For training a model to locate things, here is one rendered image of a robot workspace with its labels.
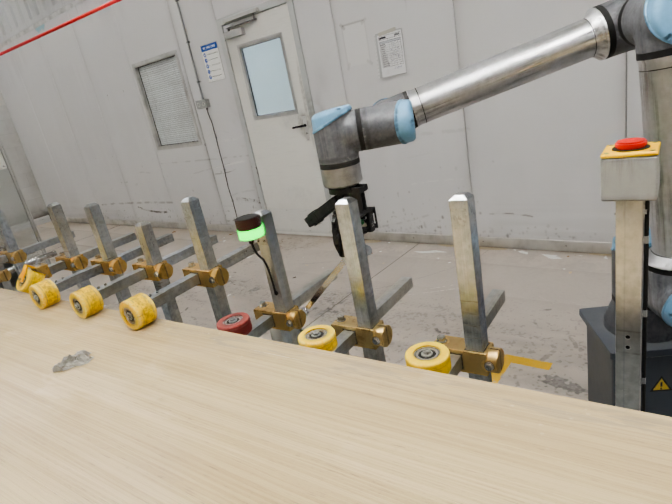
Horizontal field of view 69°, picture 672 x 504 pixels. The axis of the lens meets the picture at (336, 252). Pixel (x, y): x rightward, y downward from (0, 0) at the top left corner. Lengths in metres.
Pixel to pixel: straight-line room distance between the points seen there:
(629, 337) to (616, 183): 0.26
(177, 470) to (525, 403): 0.52
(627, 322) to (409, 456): 0.42
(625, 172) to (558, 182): 2.79
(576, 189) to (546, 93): 0.65
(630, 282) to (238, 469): 0.65
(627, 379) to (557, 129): 2.68
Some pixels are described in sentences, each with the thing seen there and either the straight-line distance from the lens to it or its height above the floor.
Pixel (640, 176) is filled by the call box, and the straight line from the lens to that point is 0.81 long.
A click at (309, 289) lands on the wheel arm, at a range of 1.38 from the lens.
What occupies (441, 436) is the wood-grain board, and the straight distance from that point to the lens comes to 0.74.
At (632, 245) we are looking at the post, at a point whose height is 1.08.
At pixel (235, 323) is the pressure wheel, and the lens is 1.18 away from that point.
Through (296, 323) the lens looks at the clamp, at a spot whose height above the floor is 0.84.
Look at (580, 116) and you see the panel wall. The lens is 3.48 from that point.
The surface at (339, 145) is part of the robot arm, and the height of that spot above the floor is 1.26.
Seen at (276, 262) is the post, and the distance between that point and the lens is 1.21.
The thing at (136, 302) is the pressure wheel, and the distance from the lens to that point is 1.31.
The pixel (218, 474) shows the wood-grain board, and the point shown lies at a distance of 0.78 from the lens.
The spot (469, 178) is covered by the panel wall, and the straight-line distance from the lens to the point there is 3.79.
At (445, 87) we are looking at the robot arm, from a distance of 1.20.
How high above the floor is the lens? 1.39
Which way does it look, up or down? 19 degrees down
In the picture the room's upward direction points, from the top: 11 degrees counter-clockwise
